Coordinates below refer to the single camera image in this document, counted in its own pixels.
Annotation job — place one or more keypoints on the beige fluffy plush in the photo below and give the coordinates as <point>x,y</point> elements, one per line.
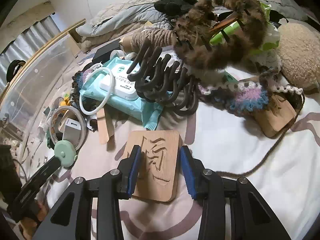
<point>299,53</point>

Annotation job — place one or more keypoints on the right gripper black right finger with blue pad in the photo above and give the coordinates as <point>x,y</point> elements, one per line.
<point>206,187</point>

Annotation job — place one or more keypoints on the black small box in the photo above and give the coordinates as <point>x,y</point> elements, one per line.
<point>103,54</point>

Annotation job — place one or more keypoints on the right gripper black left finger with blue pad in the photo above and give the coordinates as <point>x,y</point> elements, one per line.
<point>117,184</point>

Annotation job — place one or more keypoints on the brown yarn spool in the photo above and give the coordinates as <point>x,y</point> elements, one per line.
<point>158,38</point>

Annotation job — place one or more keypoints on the grey curtain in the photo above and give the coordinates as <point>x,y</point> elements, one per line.
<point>29,41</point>

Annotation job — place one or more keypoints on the black cap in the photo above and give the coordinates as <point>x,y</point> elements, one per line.
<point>13,68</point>

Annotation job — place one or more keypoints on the dark brown claw hair clip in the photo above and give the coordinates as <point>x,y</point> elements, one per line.
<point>169,86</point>

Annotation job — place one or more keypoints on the teal wet wipes pack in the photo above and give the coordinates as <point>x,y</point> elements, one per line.
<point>108,84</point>

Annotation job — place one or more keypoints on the white charger cube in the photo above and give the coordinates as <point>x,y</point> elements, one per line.
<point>72,131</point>

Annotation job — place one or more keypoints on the yellow small toy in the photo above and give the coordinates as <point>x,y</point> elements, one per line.
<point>65,101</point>

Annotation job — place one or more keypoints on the black fluffy item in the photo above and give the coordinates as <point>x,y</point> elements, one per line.
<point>173,8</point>

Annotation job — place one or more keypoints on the wooden carved character block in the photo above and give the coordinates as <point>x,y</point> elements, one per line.
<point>158,173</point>

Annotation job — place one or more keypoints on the wooden flat stick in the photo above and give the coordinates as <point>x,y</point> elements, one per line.
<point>105,126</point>

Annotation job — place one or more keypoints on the multicolour crochet piece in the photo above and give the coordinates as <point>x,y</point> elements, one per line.
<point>245,97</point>

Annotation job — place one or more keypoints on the mint green round tape measure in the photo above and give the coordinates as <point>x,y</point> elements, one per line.
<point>65,152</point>

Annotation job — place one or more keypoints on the green white snack bag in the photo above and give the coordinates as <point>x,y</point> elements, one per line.
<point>270,39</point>

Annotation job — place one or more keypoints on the grey quilted blanket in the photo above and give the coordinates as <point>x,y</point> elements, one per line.
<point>118,14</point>

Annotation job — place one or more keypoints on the clear plastic storage bin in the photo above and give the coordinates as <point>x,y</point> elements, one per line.
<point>37,85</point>

